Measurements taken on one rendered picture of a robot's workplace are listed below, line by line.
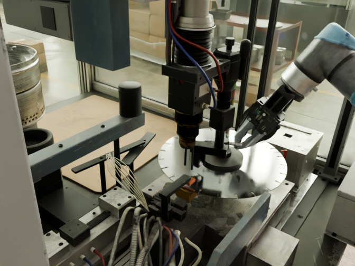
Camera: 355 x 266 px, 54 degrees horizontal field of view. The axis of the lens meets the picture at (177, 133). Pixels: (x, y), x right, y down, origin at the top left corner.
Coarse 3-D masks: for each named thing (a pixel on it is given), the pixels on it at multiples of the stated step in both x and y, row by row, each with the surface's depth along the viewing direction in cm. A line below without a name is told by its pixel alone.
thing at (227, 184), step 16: (176, 144) 96; (256, 144) 97; (160, 160) 88; (176, 160) 88; (256, 160) 90; (272, 160) 90; (176, 176) 82; (192, 176) 83; (208, 176) 83; (224, 176) 83; (240, 176) 83; (256, 176) 84; (272, 176) 84; (208, 192) 77; (224, 192) 78; (240, 192) 78; (256, 192) 78
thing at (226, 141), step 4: (204, 140) 88; (208, 140) 88; (212, 140) 88; (228, 140) 88; (224, 144) 87; (228, 144) 88; (232, 144) 88; (236, 144) 88; (240, 144) 87; (228, 148) 88
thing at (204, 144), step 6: (216, 132) 78; (222, 132) 78; (216, 138) 79; (222, 138) 78; (198, 144) 81; (204, 144) 81; (210, 144) 81; (216, 144) 79; (222, 144) 79; (198, 150) 81; (204, 150) 80; (210, 150) 80; (216, 150) 80; (222, 150) 79; (198, 156) 81; (204, 156) 83; (222, 156) 80; (198, 162) 82; (204, 162) 84
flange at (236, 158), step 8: (232, 152) 91; (240, 152) 91; (208, 160) 87; (216, 160) 87; (224, 160) 87; (232, 160) 87; (240, 160) 88; (216, 168) 86; (224, 168) 85; (232, 168) 86
